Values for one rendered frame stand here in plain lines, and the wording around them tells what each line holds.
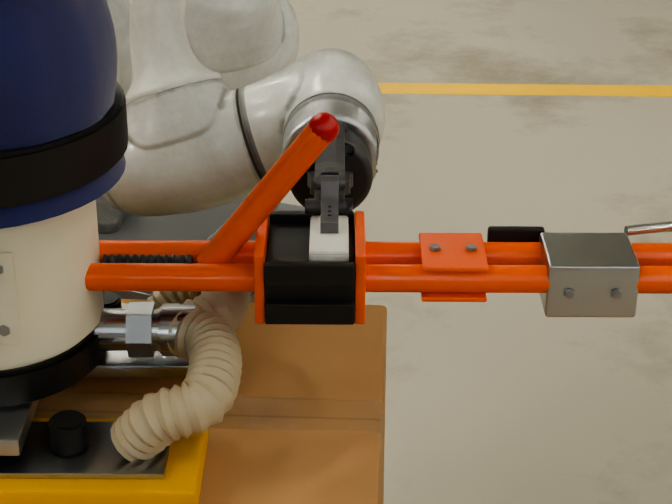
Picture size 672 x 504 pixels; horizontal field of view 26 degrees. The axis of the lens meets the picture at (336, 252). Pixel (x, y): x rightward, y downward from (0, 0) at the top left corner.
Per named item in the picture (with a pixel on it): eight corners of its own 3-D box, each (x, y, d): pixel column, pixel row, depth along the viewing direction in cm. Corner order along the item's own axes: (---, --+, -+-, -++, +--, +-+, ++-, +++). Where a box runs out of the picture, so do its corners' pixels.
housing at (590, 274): (545, 320, 111) (549, 268, 109) (534, 279, 118) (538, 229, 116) (636, 320, 111) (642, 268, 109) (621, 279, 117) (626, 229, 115)
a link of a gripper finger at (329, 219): (339, 206, 117) (339, 172, 116) (339, 234, 113) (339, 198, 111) (320, 206, 117) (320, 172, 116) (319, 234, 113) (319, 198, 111)
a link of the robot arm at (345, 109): (378, 182, 139) (380, 209, 133) (283, 182, 139) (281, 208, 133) (380, 92, 135) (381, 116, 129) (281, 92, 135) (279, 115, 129)
